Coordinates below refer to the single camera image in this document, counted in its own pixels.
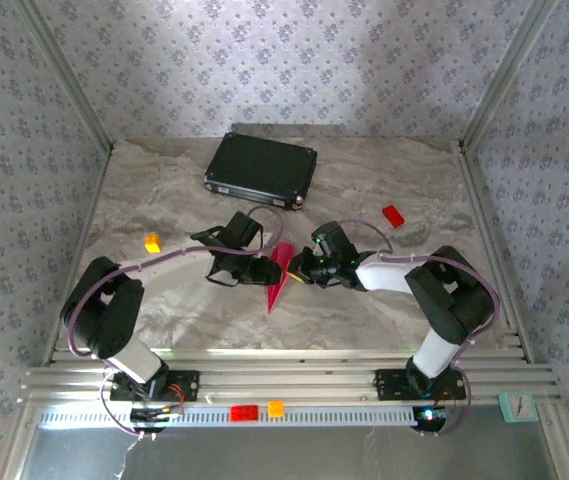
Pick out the red tag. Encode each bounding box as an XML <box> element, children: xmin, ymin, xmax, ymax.
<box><xmin>229</xmin><ymin>404</ymin><xmax>260</xmax><ymax>423</ymax></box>

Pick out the aluminium upright post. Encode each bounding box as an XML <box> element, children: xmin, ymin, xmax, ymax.
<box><xmin>458</xmin><ymin>0</ymin><xmax>563</xmax><ymax>151</ymax></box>
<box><xmin>11</xmin><ymin>0</ymin><xmax>115</xmax><ymax>156</ymax></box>

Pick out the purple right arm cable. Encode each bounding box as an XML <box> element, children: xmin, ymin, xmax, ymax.
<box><xmin>336</xmin><ymin>218</ymin><xmax>503</xmax><ymax>437</ymax></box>

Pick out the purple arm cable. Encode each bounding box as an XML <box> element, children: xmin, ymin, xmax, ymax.
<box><xmin>336</xmin><ymin>218</ymin><xmax>503</xmax><ymax>437</ymax></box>
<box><xmin>66</xmin><ymin>204</ymin><xmax>285</xmax><ymax>441</ymax></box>

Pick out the metal sheet panel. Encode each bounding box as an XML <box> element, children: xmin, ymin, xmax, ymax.
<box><xmin>16</xmin><ymin>424</ymin><xmax>560</xmax><ymax>480</ymax></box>

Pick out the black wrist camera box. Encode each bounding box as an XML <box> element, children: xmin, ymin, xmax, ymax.
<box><xmin>223</xmin><ymin>211</ymin><xmax>264</xmax><ymax>249</ymax></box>
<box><xmin>311</xmin><ymin>221</ymin><xmax>358</xmax><ymax>261</ymax></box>

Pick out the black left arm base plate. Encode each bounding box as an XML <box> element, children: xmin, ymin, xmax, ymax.
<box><xmin>108</xmin><ymin>368</ymin><xmax>201</xmax><ymax>404</ymax></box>

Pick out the black hard case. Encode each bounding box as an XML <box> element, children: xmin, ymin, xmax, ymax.
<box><xmin>203</xmin><ymin>131</ymin><xmax>319</xmax><ymax>211</ymax></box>

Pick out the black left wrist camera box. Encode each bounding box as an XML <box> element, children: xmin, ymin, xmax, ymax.
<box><xmin>223</xmin><ymin>211</ymin><xmax>264</xmax><ymax>249</ymax></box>

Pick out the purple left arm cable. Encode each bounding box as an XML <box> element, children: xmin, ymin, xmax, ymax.
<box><xmin>66</xmin><ymin>204</ymin><xmax>285</xmax><ymax>441</ymax></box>

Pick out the red toy brick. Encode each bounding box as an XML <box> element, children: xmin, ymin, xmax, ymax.
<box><xmin>382</xmin><ymin>204</ymin><xmax>407</xmax><ymax>229</ymax></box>

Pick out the grey slotted cable duct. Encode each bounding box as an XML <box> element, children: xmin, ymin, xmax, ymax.
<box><xmin>38</xmin><ymin>405</ymin><xmax>433</xmax><ymax>429</ymax></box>

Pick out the teal small clock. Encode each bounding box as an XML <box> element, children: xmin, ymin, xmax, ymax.
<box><xmin>497</xmin><ymin>392</ymin><xmax>539</xmax><ymax>425</ymax></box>

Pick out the pink cloth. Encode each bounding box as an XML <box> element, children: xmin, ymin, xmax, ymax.
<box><xmin>267</xmin><ymin>241</ymin><xmax>298</xmax><ymax>315</ymax></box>

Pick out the right controller board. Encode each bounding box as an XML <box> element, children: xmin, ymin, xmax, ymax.
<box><xmin>412</xmin><ymin>405</ymin><xmax>453</xmax><ymax>434</ymax></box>

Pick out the aluminium frame beam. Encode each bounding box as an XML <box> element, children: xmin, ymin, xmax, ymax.
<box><xmin>18</xmin><ymin>347</ymin><xmax>563</xmax><ymax>407</ymax></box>

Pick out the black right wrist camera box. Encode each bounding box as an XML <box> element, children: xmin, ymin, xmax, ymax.
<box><xmin>311</xmin><ymin>221</ymin><xmax>358</xmax><ymax>261</ymax></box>

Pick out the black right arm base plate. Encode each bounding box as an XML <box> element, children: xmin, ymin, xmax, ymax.
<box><xmin>374</xmin><ymin>368</ymin><xmax>468</xmax><ymax>402</ymax></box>

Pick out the aluminium side rail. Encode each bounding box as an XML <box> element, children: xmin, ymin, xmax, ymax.
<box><xmin>41</xmin><ymin>144</ymin><xmax>115</xmax><ymax>366</ymax></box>
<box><xmin>456</xmin><ymin>142</ymin><xmax>536</xmax><ymax>364</ymax></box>

